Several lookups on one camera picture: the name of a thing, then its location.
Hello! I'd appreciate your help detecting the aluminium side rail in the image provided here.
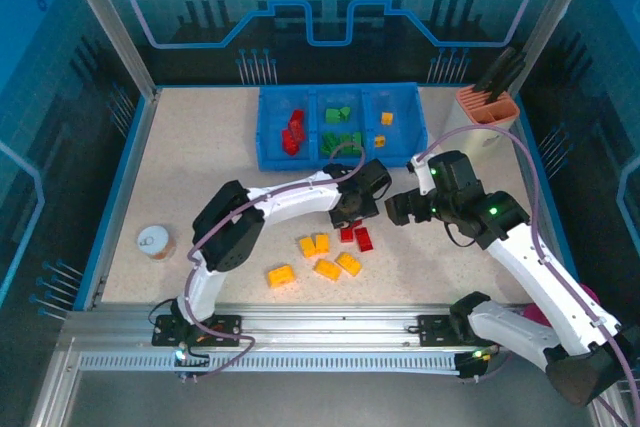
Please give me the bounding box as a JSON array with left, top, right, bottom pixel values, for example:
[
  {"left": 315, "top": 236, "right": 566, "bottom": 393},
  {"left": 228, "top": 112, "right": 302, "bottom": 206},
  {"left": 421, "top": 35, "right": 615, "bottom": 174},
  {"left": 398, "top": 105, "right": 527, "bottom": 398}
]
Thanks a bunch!
[{"left": 27, "top": 314, "right": 109, "bottom": 427}]

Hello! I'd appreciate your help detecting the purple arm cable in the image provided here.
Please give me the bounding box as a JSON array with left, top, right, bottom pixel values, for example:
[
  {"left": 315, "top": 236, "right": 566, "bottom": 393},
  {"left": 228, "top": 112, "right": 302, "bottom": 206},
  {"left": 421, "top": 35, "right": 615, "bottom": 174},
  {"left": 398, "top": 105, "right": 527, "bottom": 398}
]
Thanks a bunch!
[
  {"left": 182, "top": 141, "right": 367, "bottom": 318},
  {"left": 409, "top": 125, "right": 640, "bottom": 427}
]

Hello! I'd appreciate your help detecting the black handled knife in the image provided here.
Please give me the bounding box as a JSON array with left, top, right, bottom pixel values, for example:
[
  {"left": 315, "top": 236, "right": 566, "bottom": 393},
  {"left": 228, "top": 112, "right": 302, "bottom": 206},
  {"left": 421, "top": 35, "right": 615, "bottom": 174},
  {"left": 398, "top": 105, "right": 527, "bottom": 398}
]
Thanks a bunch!
[
  {"left": 473, "top": 46, "right": 517, "bottom": 93},
  {"left": 494, "top": 64, "right": 529, "bottom": 100},
  {"left": 487, "top": 52, "right": 529, "bottom": 97}
]

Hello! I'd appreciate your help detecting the orange tin can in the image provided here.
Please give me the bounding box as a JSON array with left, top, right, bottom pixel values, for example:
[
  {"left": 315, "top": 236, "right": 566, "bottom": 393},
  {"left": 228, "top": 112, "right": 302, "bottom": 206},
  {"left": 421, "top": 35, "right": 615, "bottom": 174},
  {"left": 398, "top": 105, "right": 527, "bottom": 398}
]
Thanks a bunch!
[{"left": 137, "top": 225, "right": 177, "bottom": 263}]

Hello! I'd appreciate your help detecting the cream knife block pink top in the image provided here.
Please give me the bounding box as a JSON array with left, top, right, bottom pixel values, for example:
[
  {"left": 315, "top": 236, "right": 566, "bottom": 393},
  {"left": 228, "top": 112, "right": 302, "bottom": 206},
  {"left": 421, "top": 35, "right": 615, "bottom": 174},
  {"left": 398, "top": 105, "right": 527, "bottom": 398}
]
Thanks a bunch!
[{"left": 443, "top": 84, "right": 521, "bottom": 156}]

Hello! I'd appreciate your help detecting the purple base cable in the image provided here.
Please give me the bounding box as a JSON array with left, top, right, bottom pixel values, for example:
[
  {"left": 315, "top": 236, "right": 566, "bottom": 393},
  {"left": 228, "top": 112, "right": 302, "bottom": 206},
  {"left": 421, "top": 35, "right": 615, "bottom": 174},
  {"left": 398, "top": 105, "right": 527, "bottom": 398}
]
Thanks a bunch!
[
  {"left": 174, "top": 334, "right": 257, "bottom": 384},
  {"left": 469, "top": 351, "right": 511, "bottom": 384}
]

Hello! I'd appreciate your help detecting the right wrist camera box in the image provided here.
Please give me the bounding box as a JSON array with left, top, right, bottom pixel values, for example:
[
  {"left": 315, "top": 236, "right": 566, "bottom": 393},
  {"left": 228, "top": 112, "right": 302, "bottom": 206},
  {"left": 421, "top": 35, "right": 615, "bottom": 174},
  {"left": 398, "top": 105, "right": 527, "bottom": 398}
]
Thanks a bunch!
[{"left": 407, "top": 154, "right": 435, "bottom": 196}]

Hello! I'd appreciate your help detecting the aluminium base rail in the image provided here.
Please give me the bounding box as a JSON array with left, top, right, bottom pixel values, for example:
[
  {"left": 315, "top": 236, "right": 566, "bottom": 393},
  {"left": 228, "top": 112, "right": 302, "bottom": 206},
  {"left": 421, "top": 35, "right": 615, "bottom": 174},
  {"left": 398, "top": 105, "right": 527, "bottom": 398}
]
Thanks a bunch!
[{"left": 59, "top": 301, "right": 531, "bottom": 348}]

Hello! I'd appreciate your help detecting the slotted cable duct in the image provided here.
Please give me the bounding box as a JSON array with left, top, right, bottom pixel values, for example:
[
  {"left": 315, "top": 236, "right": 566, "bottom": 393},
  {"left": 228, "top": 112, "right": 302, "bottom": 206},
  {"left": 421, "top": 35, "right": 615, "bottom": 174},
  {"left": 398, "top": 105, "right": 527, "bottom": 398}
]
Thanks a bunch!
[{"left": 79, "top": 350, "right": 464, "bottom": 374}]

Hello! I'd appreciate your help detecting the blue table rim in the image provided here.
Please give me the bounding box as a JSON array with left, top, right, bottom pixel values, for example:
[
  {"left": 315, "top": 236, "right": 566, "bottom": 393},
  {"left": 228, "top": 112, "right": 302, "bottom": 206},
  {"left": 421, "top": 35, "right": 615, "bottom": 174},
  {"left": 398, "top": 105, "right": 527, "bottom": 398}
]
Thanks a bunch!
[{"left": 72, "top": 81, "right": 581, "bottom": 311}]

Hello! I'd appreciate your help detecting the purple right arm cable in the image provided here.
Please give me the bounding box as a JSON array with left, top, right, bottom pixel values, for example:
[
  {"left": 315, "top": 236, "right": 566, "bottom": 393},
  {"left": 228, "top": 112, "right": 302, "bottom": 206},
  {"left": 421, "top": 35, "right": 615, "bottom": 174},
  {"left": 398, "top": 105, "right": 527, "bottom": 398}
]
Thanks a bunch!
[{"left": 409, "top": 125, "right": 640, "bottom": 427}]

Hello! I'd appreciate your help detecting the aluminium frame post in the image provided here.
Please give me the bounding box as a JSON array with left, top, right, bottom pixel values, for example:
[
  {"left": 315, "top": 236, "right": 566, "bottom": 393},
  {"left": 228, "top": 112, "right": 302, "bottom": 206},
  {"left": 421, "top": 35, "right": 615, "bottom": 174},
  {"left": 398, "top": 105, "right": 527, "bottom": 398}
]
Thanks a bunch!
[
  {"left": 54, "top": 0, "right": 161, "bottom": 101},
  {"left": 512, "top": 0, "right": 604, "bottom": 98}
]

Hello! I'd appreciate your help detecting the small magenta cup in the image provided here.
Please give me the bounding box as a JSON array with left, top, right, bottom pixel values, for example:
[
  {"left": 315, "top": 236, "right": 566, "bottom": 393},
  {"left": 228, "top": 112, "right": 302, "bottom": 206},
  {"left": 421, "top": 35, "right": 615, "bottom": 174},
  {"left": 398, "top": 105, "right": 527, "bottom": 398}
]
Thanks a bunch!
[{"left": 522, "top": 304, "right": 546, "bottom": 329}]

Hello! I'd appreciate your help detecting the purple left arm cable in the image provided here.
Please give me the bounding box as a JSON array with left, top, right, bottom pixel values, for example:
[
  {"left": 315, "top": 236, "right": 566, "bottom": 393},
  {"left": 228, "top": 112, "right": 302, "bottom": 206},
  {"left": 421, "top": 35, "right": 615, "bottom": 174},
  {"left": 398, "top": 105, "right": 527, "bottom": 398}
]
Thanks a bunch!
[{"left": 182, "top": 141, "right": 367, "bottom": 318}]

